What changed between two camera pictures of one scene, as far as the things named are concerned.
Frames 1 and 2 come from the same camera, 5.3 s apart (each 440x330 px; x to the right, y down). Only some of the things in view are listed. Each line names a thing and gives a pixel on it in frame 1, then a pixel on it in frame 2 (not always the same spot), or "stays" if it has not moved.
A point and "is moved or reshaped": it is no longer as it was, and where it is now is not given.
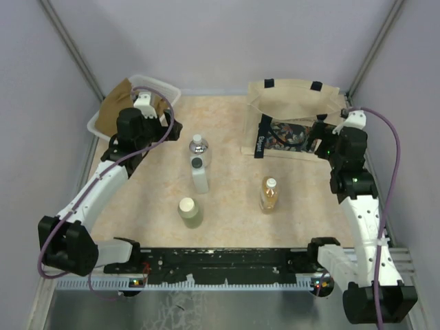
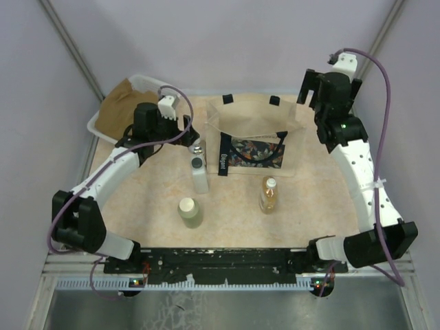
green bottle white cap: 192,212 stays
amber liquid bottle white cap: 269,197 stays
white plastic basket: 137,82 stays
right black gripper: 319,130 → 311,81
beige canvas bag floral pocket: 282,116 is moved or reshaped
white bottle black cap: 199,174 stays
